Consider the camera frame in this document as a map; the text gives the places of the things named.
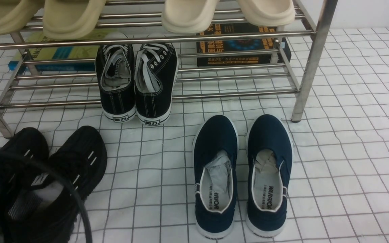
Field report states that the black cable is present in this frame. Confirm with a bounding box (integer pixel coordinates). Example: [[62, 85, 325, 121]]
[[0, 146, 94, 243]]

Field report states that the black canvas sneaker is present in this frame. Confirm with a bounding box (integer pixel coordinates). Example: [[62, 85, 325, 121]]
[[134, 43, 179, 127], [95, 44, 136, 123]]

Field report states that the black knit sneaker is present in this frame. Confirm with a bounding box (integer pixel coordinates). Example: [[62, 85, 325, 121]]
[[7, 126, 107, 243], [0, 127, 49, 243]]

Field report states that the black canvas sneaker right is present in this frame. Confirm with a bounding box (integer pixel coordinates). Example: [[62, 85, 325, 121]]
[[134, 43, 179, 127]]

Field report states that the green blue book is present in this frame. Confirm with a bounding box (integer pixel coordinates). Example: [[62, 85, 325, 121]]
[[7, 31, 117, 72]]

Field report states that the olive foam slipper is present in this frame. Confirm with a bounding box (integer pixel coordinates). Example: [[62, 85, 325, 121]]
[[42, 0, 107, 40], [0, 0, 44, 35]]

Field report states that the cream foam slipper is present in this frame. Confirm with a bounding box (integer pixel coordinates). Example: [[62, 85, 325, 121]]
[[161, 0, 219, 34], [237, 0, 296, 27]]

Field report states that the cream foam slipper right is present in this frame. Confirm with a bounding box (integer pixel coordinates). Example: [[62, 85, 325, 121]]
[[237, 0, 296, 27]]

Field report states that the navy slip-on shoe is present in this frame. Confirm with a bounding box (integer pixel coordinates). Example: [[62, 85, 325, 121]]
[[192, 115, 239, 240], [245, 114, 293, 238]]

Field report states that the navy slip-on shoe right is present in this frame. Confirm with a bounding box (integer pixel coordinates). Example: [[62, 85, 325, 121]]
[[245, 114, 293, 238]]

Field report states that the olive foam slipper left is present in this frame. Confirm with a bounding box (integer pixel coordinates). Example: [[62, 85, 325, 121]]
[[0, 0, 44, 35]]

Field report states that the white grid tablecloth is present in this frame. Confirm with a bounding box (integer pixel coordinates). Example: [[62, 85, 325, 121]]
[[3, 28, 389, 243]]

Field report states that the stainless steel shoe rack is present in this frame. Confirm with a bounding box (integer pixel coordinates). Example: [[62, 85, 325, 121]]
[[0, 0, 338, 137]]

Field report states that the black canvas sneaker left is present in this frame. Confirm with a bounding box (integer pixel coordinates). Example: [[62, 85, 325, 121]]
[[95, 44, 136, 123]]

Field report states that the olive foam slipper right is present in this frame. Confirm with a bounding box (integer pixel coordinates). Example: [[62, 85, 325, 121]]
[[42, 0, 107, 40]]

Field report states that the black orange book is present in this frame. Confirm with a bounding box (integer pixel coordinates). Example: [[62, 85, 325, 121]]
[[196, 23, 277, 67]]

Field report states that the cream foam slipper left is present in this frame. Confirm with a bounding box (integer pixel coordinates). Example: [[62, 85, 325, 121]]
[[161, 0, 219, 34]]

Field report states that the navy slip-on shoe left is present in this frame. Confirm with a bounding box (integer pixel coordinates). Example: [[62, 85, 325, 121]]
[[192, 115, 239, 240]]

